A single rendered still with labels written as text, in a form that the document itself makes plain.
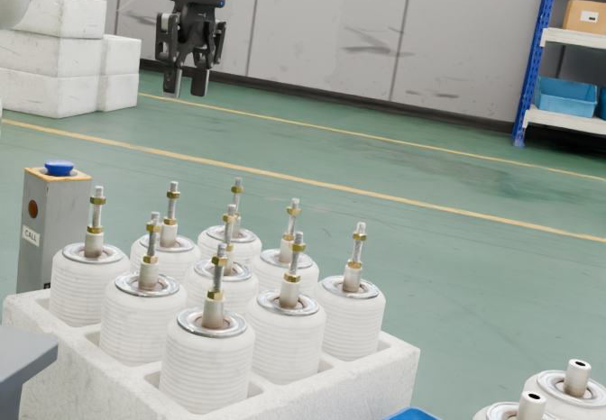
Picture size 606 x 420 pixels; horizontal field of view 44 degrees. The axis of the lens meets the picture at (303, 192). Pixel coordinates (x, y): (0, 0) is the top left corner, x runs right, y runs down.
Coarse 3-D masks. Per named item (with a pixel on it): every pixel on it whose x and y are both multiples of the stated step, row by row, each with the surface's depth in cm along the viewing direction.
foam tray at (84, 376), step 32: (32, 320) 91; (64, 352) 87; (96, 352) 85; (320, 352) 94; (384, 352) 97; (416, 352) 99; (32, 384) 92; (64, 384) 87; (96, 384) 82; (128, 384) 79; (256, 384) 84; (320, 384) 86; (352, 384) 90; (384, 384) 95; (32, 416) 93; (64, 416) 88; (96, 416) 83; (128, 416) 79; (160, 416) 75; (192, 416) 75; (224, 416) 76; (256, 416) 78; (288, 416) 82; (320, 416) 86; (352, 416) 92; (384, 416) 97
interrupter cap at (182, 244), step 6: (144, 240) 104; (180, 240) 106; (186, 240) 106; (144, 246) 101; (156, 246) 102; (162, 246) 103; (174, 246) 104; (180, 246) 103; (186, 246) 104; (192, 246) 104; (168, 252) 101; (174, 252) 101; (180, 252) 101
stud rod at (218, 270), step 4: (220, 244) 78; (224, 244) 78; (220, 248) 78; (224, 248) 78; (216, 252) 78; (220, 252) 78; (224, 252) 78; (220, 256) 78; (224, 256) 78; (216, 268) 78; (220, 268) 78; (216, 272) 79; (220, 272) 79; (216, 276) 79; (220, 276) 79; (216, 280) 79; (220, 280) 79; (216, 284) 79; (220, 284) 79; (212, 288) 79; (216, 288) 79; (220, 288) 79
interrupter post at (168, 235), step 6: (162, 228) 103; (168, 228) 103; (174, 228) 103; (162, 234) 103; (168, 234) 103; (174, 234) 103; (162, 240) 103; (168, 240) 103; (174, 240) 104; (168, 246) 103
